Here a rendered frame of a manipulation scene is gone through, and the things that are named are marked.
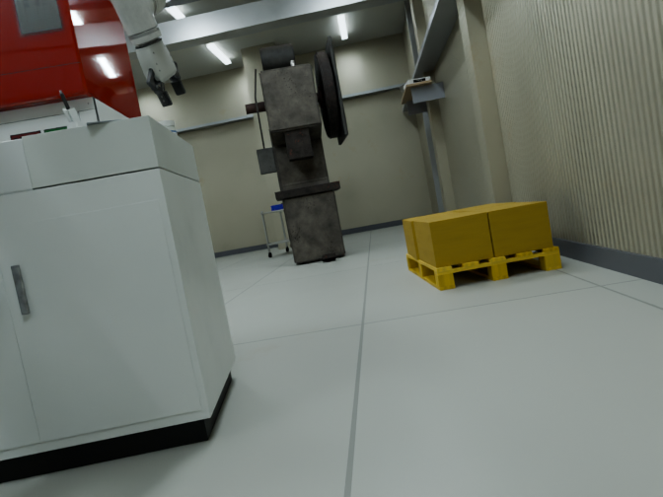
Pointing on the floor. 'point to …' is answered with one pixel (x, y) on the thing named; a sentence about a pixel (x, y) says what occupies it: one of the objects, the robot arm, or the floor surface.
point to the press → (302, 146)
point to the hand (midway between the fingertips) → (173, 97)
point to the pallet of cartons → (479, 242)
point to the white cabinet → (108, 322)
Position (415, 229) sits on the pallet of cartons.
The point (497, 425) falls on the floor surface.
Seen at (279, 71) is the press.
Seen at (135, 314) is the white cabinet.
